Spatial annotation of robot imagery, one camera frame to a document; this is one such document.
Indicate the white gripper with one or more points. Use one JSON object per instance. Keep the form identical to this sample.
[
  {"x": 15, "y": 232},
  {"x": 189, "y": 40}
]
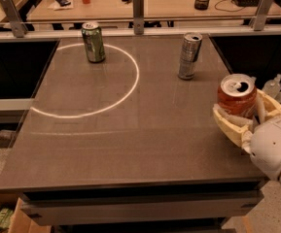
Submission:
[{"x": 273, "y": 148}]

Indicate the red coca-cola can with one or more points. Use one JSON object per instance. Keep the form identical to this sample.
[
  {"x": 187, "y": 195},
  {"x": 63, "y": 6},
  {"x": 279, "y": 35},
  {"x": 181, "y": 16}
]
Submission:
[{"x": 237, "y": 95}]

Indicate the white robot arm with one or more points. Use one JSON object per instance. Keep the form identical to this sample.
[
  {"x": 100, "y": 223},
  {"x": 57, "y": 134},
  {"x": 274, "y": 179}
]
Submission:
[{"x": 261, "y": 142}]

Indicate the silver redbull can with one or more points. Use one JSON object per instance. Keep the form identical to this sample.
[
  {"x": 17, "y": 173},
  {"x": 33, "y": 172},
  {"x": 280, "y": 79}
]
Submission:
[{"x": 189, "y": 55}]

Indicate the green soda can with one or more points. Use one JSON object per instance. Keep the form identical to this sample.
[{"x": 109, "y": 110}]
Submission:
[{"x": 92, "y": 37}]

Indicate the clear sanitizer bottle right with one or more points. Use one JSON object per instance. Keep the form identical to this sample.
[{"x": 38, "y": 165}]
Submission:
[{"x": 273, "y": 87}]

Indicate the grey table drawer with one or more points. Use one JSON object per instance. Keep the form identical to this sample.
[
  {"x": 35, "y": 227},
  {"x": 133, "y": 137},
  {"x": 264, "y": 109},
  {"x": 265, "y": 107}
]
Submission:
[{"x": 142, "y": 208}]

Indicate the cardboard box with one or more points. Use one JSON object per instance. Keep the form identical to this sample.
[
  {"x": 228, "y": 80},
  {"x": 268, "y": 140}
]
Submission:
[{"x": 21, "y": 223}]

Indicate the right metal bracket post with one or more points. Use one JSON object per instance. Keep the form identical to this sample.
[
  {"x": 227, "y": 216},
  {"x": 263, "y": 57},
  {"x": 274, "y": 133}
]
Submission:
[{"x": 257, "y": 22}]

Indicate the metal bracket post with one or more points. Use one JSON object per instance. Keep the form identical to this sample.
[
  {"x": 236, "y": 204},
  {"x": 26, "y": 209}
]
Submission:
[
  {"x": 257, "y": 22},
  {"x": 138, "y": 17},
  {"x": 18, "y": 27}
]

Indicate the middle metal bracket post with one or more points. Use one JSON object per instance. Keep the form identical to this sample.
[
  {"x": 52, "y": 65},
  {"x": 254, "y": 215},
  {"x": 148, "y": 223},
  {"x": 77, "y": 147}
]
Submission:
[{"x": 138, "y": 17}]

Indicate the left metal bracket post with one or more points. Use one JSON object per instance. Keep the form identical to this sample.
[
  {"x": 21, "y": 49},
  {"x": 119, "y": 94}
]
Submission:
[{"x": 18, "y": 27}]

